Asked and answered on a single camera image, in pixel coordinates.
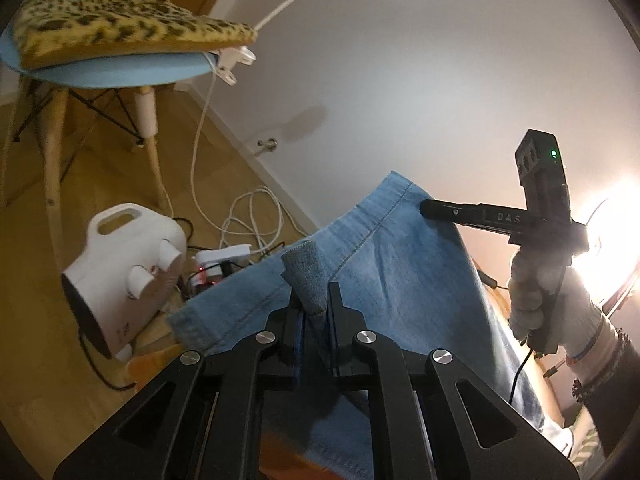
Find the metal door stop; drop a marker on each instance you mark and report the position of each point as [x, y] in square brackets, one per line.
[267, 144]

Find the blue denim pants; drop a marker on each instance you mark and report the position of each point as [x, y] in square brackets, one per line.
[400, 270]

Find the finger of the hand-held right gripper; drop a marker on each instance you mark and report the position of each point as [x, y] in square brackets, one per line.
[470, 216]

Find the bright standing lamp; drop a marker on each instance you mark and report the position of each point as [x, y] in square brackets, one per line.
[610, 240]

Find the white green printed cloth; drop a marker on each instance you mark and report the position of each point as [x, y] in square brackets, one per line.
[575, 435]

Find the leopard print cushion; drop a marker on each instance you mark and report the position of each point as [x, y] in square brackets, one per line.
[120, 25]

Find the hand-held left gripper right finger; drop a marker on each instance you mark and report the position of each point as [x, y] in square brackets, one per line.
[334, 342]

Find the person's right hand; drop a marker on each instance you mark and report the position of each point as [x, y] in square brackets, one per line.
[525, 305]

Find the person's right forearm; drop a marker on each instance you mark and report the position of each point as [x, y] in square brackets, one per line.
[615, 400]

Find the white power strip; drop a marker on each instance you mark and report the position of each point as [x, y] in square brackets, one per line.
[222, 256]

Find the white fan heater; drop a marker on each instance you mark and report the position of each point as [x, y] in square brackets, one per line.
[120, 270]

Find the blue chair with wooden legs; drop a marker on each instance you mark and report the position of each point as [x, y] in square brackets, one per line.
[95, 67]

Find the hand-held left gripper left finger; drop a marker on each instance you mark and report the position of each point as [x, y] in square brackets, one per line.
[298, 342]

